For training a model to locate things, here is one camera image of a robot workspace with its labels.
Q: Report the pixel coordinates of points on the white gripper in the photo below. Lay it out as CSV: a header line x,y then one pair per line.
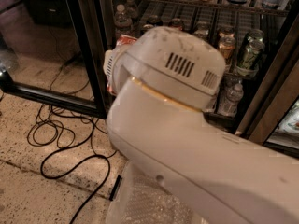
x,y
169,67

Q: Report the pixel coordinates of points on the red coke can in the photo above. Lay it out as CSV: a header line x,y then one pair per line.
x,y
124,40

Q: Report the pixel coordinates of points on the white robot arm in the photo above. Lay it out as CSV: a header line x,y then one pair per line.
x,y
162,83

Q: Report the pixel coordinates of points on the clear water bottle middle shelf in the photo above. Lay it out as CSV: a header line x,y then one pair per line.
x,y
123,21

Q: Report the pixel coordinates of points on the open glass fridge door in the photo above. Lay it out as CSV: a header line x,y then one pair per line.
x,y
59,66

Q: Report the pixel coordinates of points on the gold soda can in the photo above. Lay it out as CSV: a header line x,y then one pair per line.
x,y
226,47

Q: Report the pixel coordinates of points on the green soda can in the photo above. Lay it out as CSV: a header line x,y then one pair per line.
x,y
247,65

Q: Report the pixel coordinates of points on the stainless steel display fridge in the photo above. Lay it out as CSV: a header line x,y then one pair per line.
x,y
273,22

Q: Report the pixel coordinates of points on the dark cabinet background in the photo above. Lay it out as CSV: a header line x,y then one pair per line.
x,y
49,12

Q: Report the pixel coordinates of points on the water bottle bottom right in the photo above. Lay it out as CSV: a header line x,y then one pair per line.
x,y
230,100

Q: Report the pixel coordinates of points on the clear plastic storage bin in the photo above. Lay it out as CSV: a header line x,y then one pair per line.
x,y
123,190

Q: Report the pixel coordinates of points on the bubble wrap sheet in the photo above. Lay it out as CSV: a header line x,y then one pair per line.
x,y
151,204

